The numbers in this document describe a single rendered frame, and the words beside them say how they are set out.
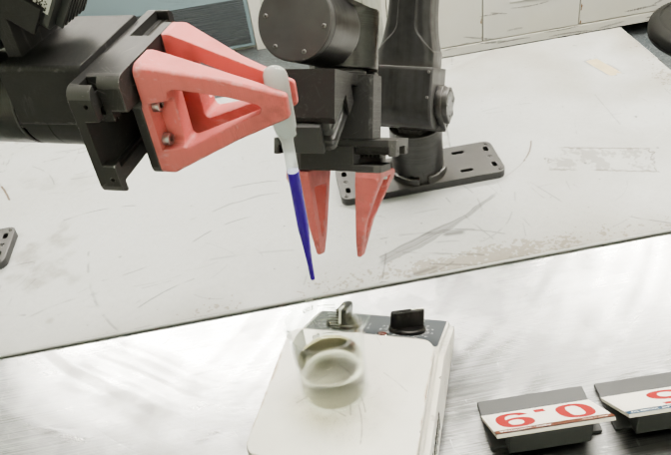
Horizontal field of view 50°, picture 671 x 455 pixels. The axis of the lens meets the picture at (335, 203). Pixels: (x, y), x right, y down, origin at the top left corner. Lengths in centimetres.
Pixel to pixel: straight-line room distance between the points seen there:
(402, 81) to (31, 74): 46
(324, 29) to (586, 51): 72
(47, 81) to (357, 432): 30
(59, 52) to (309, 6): 18
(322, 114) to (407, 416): 22
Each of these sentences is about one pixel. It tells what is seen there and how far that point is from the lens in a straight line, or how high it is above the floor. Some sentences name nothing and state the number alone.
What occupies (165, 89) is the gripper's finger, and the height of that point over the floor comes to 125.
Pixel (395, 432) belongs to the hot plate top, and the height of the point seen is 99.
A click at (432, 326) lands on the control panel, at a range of 64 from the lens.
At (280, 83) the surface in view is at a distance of 38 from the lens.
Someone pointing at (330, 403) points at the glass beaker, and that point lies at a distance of 52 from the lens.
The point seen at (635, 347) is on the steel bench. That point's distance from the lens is 70.
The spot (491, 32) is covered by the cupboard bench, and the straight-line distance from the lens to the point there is 309.
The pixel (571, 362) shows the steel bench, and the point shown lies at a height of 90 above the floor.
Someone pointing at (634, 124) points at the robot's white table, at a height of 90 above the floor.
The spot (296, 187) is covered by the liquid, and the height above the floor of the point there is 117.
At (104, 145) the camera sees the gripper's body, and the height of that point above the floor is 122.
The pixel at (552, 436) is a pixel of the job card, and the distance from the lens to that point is 60.
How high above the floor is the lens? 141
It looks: 37 degrees down
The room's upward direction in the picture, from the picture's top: 9 degrees counter-clockwise
